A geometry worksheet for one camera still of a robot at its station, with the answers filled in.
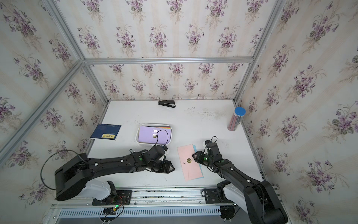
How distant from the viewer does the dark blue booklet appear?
981 mm

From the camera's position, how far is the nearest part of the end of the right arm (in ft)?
2.15

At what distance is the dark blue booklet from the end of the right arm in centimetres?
62
